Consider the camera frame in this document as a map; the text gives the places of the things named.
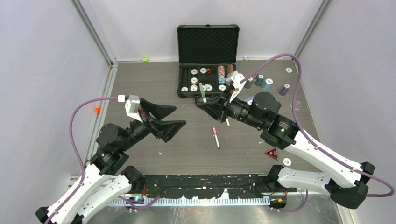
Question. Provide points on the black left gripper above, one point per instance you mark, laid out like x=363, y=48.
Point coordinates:
x=166, y=129

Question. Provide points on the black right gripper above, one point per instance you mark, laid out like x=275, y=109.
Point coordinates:
x=215, y=107

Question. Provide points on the white pen blue tip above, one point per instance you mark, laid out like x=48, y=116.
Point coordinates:
x=216, y=137

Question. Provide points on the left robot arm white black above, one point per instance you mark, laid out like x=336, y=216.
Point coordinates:
x=105, y=177

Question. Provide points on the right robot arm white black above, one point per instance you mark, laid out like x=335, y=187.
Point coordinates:
x=343, y=180

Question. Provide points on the blue playing card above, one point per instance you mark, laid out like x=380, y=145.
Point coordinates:
x=249, y=100

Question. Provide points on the dark green chip stack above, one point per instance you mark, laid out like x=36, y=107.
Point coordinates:
x=249, y=83

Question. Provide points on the teal chip stack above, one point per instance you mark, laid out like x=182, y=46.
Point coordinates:
x=259, y=80

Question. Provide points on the black poker chip case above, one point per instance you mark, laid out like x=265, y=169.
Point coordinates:
x=206, y=54

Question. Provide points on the light blue chip stack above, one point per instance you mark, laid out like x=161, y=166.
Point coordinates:
x=267, y=84

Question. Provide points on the purple chip stack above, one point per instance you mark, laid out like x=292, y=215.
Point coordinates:
x=284, y=89

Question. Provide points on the red triangle sign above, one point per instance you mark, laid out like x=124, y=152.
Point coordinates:
x=273, y=153

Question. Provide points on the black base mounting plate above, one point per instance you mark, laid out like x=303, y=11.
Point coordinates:
x=237, y=186

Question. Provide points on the white chip far corner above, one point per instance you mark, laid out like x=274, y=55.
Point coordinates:
x=289, y=70

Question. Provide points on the clear dealer button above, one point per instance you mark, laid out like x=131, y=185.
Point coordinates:
x=296, y=105

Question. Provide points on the white chip near base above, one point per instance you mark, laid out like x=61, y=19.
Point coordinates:
x=287, y=162

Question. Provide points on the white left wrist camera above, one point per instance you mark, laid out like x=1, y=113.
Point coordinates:
x=132, y=106

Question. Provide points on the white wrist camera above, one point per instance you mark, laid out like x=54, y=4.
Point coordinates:
x=132, y=106
x=237, y=81

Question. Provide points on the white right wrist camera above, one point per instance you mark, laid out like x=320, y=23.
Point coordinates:
x=237, y=81

